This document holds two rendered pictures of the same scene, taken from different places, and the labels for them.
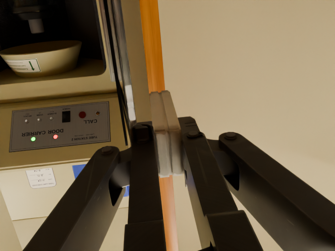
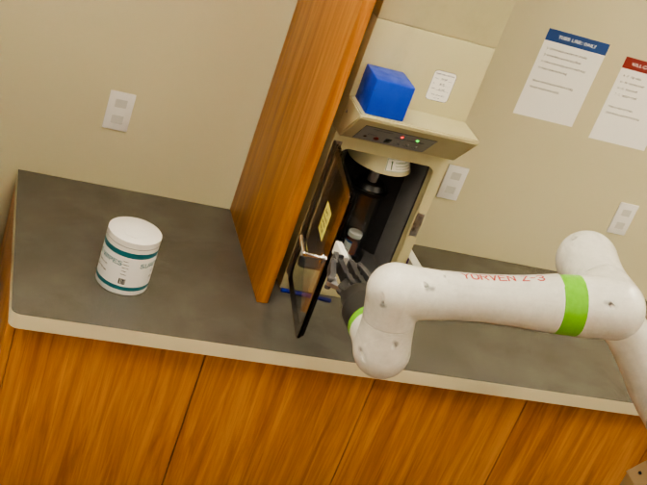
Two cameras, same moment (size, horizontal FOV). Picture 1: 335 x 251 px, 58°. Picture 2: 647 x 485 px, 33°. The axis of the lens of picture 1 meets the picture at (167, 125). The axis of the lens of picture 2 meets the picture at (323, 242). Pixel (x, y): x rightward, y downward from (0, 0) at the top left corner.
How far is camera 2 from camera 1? 223 cm
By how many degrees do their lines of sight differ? 55
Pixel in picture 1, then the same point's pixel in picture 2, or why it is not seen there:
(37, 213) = (469, 47)
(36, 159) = (423, 134)
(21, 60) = (396, 171)
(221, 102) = not seen: outside the picture
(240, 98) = not seen: outside the picture
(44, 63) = (381, 163)
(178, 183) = not seen: outside the picture
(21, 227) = (493, 38)
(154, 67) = (311, 165)
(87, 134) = (379, 132)
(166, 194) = (348, 62)
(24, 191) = (464, 74)
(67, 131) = (392, 136)
